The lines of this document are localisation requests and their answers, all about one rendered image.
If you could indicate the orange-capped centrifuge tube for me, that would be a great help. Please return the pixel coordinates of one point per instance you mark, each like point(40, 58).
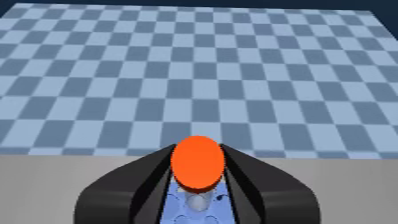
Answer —
point(198, 163)

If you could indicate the light blue tube rack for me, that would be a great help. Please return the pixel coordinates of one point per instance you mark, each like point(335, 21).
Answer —
point(205, 213)

